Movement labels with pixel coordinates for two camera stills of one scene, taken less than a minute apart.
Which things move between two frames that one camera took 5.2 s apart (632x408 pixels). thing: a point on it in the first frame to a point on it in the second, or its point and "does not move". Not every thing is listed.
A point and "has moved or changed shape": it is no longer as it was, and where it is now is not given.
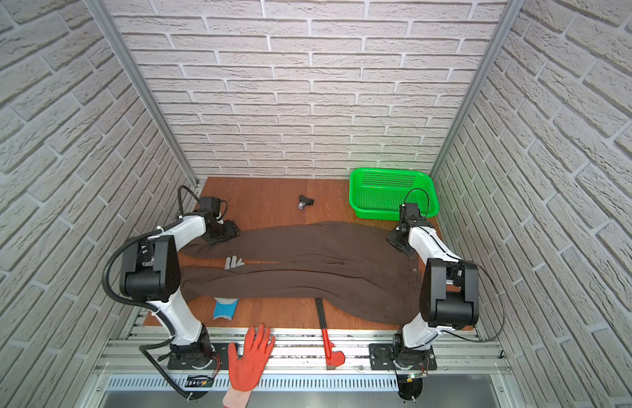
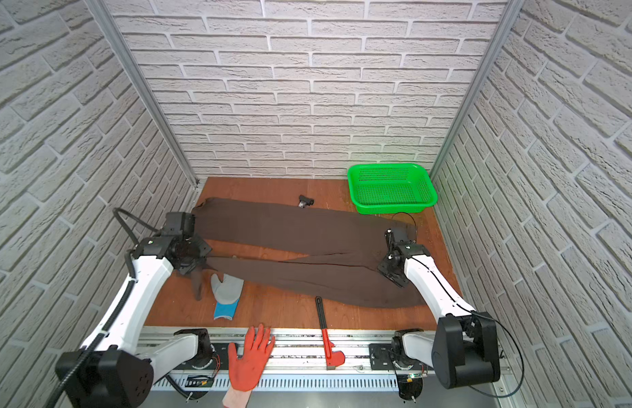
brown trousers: (356, 269) has moved or changed shape
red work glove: (245, 372) does not move
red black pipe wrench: (333, 358) does not move
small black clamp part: (303, 202) does not move
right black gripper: (395, 238) to (385, 269)
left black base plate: (220, 360) does not move
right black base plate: (386, 357) does not move
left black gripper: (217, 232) to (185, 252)
